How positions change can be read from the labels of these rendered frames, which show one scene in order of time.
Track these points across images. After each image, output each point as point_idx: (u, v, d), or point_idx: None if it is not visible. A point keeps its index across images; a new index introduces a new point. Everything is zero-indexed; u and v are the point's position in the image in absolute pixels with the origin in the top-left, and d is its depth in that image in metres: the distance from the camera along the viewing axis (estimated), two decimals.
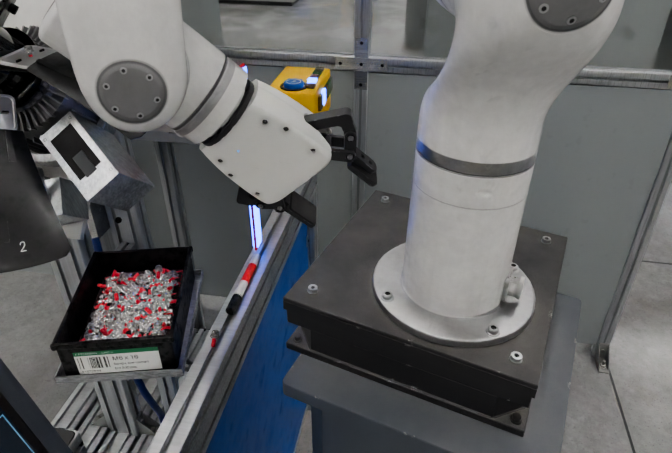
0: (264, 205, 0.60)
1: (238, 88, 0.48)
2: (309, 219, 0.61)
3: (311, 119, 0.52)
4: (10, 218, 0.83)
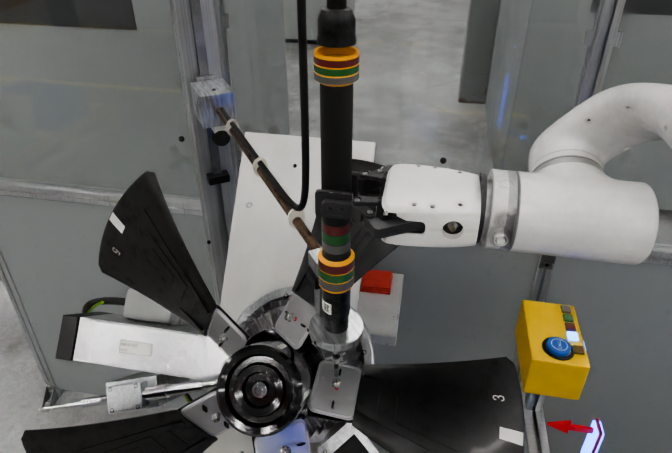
0: (367, 224, 0.56)
1: None
2: (326, 211, 0.59)
3: None
4: None
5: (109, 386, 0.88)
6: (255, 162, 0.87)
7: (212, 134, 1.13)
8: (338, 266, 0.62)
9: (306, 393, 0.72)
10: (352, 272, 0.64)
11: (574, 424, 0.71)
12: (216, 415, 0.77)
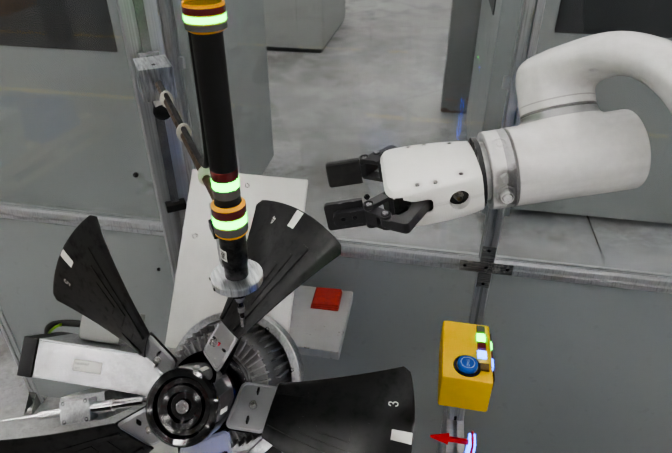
0: (384, 225, 0.54)
1: None
2: (338, 223, 0.57)
3: None
4: None
5: (62, 401, 1.00)
6: (178, 127, 0.91)
7: (154, 108, 1.17)
8: (227, 212, 0.66)
9: (223, 409, 0.84)
10: (243, 219, 0.67)
11: (452, 436, 0.83)
12: (149, 428, 0.89)
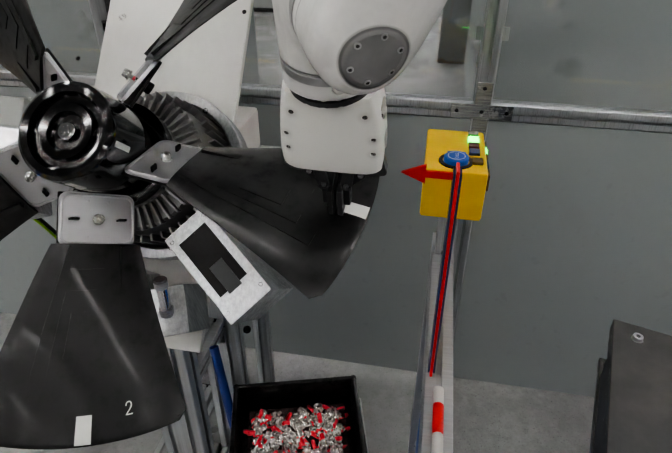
0: None
1: None
2: None
3: None
4: (117, 368, 0.64)
5: None
6: None
7: None
8: None
9: (121, 144, 0.62)
10: None
11: (431, 170, 0.62)
12: (30, 173, 0.68)
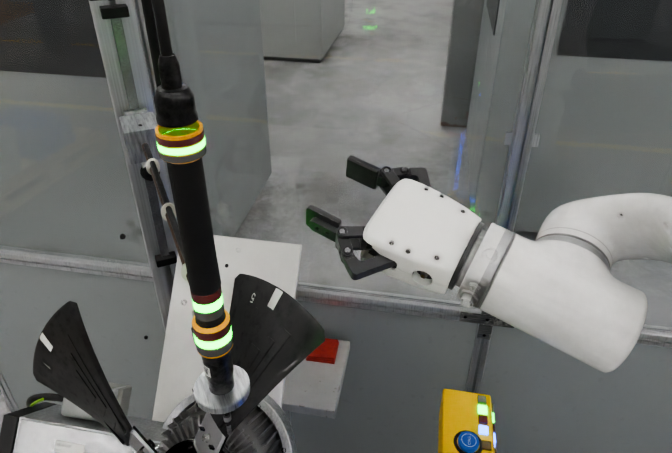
0: (345, 256, 0.55)
1: None
2: None
3: None
4: None
5: None
6: (163, 207, 0.86)
7: (141, 169, 1.12)
8: (209, 333, 0.61)
9: None
10: (227, 337, 0.63)
11: None
12: None
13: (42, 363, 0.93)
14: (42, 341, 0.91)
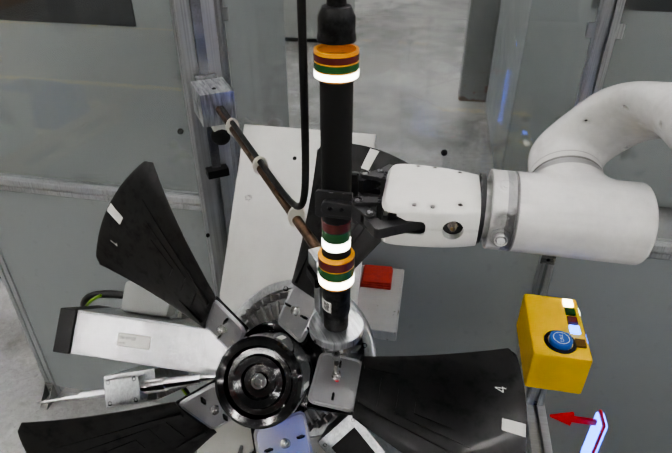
0: (367, 224, 0.56)
1: None
2: (326, 211, 0.59)
3: None
4: None
5: (107, 379, 0.87)
6: (255, 160, 0.87)
7: (212, 133, 1.13)
8: (338, 265, 0.62)
9: None
10: (352, 270, 0.64)
11: (577, 416, 0.71)
12: (223, 330, 0.78)
13: (108, 241, 0.85)
14: (110, 213, 0.83)
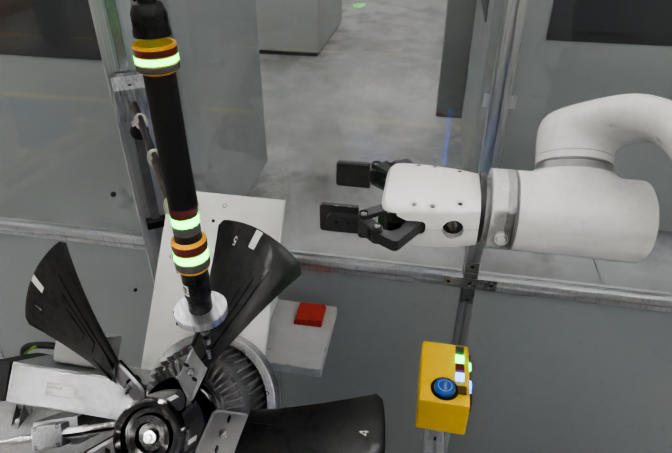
0: (374, 238, 0.54)
1: None
2: (331, 224, 0.57)
3: None
4: None
5: (34, 426, 0.99)
6: (149, 153, 0.90)
7: (130, 128, 1.16)
8: (186, 249, 0.65)
9: None
10: (204, 255, 0.67)
11: None
12: (128, 388, 0.90)
13: (34, 306, 0.97)
14: (34, 283, 0.95)
